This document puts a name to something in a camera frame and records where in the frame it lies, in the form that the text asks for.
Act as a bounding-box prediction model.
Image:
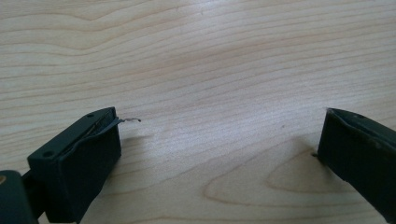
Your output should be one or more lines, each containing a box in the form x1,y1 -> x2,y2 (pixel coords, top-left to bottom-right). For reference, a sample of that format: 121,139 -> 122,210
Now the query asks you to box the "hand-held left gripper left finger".
26,106 -> 142,224

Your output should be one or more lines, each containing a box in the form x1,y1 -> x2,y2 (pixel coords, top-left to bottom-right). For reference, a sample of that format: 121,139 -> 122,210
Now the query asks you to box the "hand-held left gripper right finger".
317,107 -> 396,224

